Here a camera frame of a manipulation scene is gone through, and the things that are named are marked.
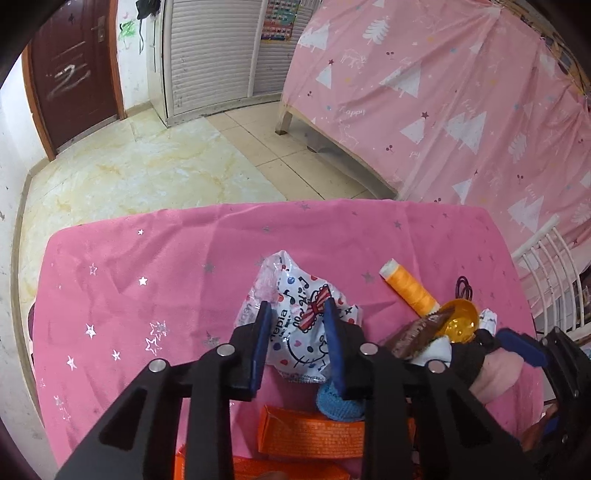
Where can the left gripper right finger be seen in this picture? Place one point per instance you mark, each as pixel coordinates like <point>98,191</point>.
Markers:
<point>417,416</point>

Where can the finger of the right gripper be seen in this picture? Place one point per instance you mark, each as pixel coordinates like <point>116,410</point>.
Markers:
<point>565,365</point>

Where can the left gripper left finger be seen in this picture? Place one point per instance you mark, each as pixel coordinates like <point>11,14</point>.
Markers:
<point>136,436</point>

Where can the blue knitted sock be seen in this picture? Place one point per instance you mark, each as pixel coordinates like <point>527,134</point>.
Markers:
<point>331,404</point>

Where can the white Hello Kitty wrapper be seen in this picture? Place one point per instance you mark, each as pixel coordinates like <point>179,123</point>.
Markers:
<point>299,348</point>

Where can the black and pink cloth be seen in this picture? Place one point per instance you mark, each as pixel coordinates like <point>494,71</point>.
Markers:
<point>485,367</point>

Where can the orange box near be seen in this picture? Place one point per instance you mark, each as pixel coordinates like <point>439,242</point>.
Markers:
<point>300,467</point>

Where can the orange box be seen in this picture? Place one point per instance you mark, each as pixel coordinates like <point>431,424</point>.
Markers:
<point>291,434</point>
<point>300,467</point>

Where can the brown snack wrapper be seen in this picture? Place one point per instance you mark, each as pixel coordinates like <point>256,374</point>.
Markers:
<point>414,337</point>

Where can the orange plastic half capsule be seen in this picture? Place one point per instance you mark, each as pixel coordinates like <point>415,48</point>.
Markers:
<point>463,322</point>

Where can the orange box far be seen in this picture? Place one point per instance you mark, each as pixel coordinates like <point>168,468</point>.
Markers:
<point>291,434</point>

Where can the white metal chair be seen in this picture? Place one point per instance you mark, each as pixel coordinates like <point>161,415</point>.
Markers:
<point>552,284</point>

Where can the pink star tablecloth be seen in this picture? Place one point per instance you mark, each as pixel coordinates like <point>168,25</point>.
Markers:
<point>114,295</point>

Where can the pink tree-print bed curtain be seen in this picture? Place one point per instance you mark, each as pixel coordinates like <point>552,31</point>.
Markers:
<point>455,102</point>

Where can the white louvered wardrobe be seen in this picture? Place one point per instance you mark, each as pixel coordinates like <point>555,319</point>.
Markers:
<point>206,57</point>

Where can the dark red door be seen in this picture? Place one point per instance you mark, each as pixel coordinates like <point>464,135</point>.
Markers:
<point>71,75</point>

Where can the black bags hanging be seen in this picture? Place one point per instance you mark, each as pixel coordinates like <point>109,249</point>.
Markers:
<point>146,8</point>

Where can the colourful wall poster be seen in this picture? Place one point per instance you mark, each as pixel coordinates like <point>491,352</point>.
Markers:
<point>278,23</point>

